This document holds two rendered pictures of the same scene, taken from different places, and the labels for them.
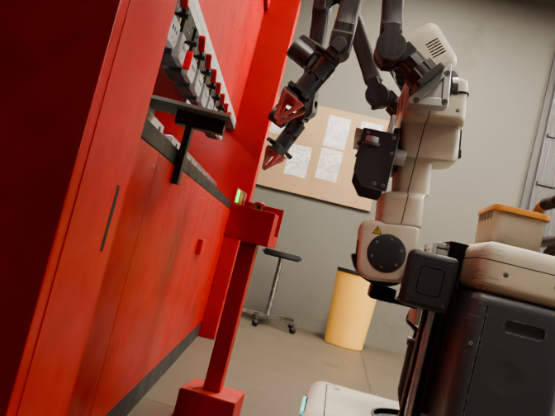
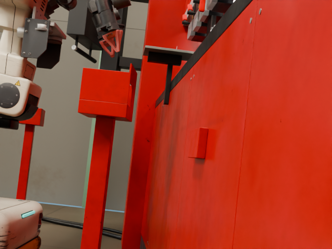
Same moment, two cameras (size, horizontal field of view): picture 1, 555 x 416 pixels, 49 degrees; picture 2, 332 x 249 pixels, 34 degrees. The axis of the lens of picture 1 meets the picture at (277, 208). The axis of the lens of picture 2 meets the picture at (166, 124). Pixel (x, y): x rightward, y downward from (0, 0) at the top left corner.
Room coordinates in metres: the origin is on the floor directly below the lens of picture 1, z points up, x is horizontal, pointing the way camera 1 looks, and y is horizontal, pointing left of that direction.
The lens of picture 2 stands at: (4.12, 0.08, 0.54)
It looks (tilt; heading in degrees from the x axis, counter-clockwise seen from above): 4 degrees up; 174
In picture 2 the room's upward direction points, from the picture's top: 6 degrees clockwise
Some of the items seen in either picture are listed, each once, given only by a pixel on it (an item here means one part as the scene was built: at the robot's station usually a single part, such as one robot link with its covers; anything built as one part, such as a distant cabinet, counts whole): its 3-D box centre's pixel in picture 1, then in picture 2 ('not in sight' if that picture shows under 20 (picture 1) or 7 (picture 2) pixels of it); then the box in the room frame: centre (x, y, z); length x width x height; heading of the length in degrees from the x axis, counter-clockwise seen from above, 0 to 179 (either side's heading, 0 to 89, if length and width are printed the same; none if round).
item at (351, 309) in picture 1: (351, 308); not in sight; (5.29, -0.83, 0.32); 0.41 x 0.40 x 0.64; 173
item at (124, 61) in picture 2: not in sight; (137, 61); (0.51, 0.22, 1.18); 0.40 x 0.24 x 0.07; 179
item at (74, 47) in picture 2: not in sight; (85, 51); (0.49, -0.14, 1.20); 0.45 x 0.03 x 0.08; 164
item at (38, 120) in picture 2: not in sight; (25, 161); (0.15, -0.48, 0.42); 0.25 x 0.20 x 0.83; 89
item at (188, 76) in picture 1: (183, 54); not in sight; (2.19, 0.46, 1.26); 0.15 x 0.09 x 0.17; 179
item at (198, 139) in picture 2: (201, 247); (197, 143); (2.83, 0.30, 0.59); 0.15 x 0.02 x 0.07; 179
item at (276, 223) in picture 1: (255, 219); (108, 91); (2.24, 0.07, 0.75); 0.20 x 0.16 x 0.18; 172
